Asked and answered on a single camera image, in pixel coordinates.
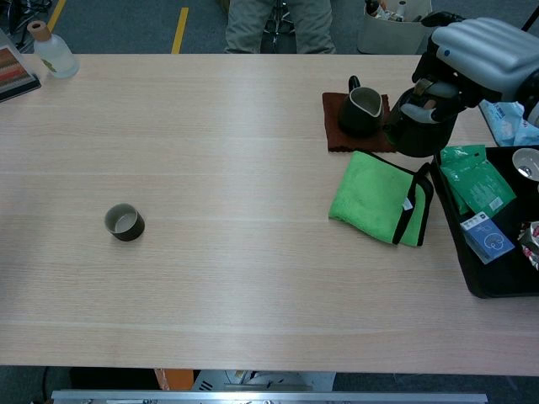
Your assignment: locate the dark ceramic pouring pitcher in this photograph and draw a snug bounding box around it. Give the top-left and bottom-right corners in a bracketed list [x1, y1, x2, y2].
[338, 75, 387, 138]

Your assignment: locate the green tea packet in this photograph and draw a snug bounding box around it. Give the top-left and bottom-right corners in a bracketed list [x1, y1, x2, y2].
[441, 158, 517, 216]
[439, 144, 488, 170]

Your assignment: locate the person in khaki trousers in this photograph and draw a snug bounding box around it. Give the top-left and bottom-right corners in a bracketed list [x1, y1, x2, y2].
[223, 0, 337, 55]

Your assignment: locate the orange object under table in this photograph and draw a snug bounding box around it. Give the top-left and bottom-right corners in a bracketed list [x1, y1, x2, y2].
[153, 368, 195, 391]

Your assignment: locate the striped colour swatch book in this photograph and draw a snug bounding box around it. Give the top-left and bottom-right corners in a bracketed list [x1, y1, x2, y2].
[0, 29, 42, 104]

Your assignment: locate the aluminium profile rail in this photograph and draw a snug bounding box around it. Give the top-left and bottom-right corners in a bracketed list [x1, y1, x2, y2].
[51, 390, 488, 404]

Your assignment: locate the frosted glass bottle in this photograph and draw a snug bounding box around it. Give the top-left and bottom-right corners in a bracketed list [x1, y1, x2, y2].
[27, 19, 80, 80]

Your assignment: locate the beige waste bin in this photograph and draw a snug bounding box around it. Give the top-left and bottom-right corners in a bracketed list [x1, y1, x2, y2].
[357, 0, 435, 55]

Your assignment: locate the crinkled patterned snack wrapper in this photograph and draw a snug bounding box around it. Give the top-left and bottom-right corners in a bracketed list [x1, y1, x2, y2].
[516, 221, 539, 273]

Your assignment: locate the brown cloth mat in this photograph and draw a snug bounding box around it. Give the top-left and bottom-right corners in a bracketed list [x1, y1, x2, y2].
[322, 92, 400, 153]

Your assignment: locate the black teapot with handle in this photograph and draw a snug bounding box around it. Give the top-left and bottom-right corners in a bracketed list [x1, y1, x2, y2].
[382, 86, 458, 159]

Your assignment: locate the black tripod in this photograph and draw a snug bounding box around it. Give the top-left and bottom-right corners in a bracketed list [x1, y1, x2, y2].
[520, 6, 539, 31]

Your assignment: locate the black plastic tray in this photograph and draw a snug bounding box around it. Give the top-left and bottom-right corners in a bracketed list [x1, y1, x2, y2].
[429, 145, 539, 299]

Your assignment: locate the green microfiber cloth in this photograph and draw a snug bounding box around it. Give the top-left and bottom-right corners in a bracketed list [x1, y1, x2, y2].
[328, 150, 435, 247]

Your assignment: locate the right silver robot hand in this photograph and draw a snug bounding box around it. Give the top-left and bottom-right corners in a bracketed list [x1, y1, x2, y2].
[399, 11, 539, 124]

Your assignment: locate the blue and white small box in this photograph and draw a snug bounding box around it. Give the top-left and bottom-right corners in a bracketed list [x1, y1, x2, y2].
[459, 211, 516, 265]

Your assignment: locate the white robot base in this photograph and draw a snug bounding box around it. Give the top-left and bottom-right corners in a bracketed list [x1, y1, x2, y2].
[192, 369, 337, 392]

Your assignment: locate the small dark tea cup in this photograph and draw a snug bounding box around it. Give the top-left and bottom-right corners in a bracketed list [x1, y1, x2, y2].
[104, 203, 146, 243]

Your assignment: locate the blue wet wipes pack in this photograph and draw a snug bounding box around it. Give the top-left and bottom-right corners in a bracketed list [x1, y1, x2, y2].
[478, 99, 539, 147]

